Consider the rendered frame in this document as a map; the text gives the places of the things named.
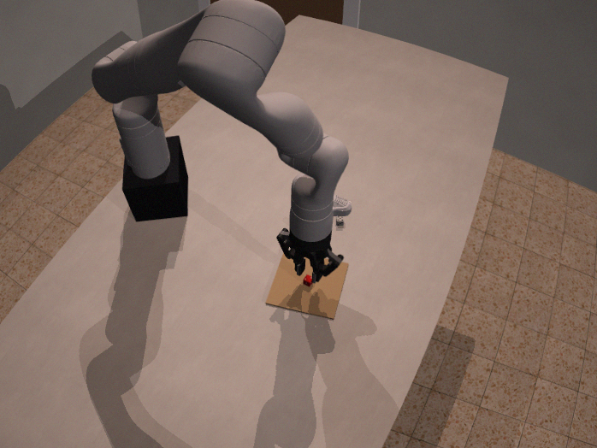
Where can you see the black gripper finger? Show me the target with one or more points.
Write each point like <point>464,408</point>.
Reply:
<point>293,253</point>
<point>320,268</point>

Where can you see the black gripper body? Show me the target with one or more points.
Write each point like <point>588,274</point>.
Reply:
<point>320,247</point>

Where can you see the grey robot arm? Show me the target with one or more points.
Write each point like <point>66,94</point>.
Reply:
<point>225,62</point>

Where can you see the tan square mat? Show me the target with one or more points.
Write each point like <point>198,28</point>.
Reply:
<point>320,299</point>

